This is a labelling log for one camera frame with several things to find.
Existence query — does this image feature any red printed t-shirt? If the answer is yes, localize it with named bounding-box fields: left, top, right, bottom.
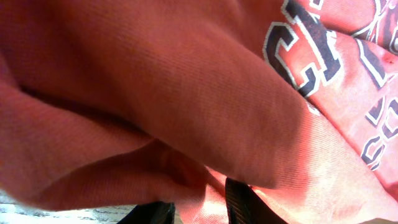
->
left=1, top=0, right=397, bottom=223

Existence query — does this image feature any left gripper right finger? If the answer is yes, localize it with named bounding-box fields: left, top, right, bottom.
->
left=225, top=178, right=287, bottom=224

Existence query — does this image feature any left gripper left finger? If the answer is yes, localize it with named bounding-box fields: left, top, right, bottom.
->
left=117, top=202, right=175, bottom=224

